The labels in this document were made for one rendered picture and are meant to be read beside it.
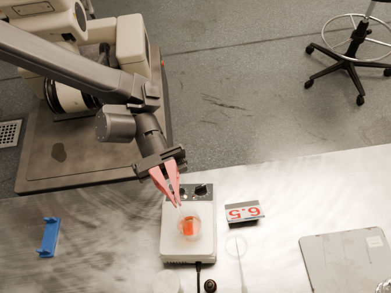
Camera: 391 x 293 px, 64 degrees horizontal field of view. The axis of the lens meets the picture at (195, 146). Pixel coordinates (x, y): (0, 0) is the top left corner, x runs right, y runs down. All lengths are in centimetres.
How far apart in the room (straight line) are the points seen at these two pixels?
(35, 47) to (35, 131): 107
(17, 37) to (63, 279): 55
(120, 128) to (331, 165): 58
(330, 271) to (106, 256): 53
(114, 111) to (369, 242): 64
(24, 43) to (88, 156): 91
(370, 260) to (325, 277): 11
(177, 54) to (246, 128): 78
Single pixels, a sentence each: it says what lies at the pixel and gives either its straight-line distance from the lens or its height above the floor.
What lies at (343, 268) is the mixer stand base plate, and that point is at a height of 76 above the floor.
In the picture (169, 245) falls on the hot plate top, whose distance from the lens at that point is 72.
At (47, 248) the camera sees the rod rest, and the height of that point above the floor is 76.
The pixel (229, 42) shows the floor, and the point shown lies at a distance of 235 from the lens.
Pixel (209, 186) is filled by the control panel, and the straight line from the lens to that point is 81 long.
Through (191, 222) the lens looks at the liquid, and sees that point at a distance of 69.
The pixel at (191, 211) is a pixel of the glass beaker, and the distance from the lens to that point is 67.
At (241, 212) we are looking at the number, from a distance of 81.
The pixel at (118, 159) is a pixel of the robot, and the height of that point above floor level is 36.
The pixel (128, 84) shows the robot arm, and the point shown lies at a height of 108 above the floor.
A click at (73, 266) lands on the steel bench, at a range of 87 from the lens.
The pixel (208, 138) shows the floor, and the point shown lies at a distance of 182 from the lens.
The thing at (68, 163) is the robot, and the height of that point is 37.
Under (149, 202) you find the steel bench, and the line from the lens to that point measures 86.
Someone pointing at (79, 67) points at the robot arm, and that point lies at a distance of 63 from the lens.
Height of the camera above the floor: 153
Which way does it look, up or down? 58 degrees down
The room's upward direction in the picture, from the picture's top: 9 degrees counter-clockwise
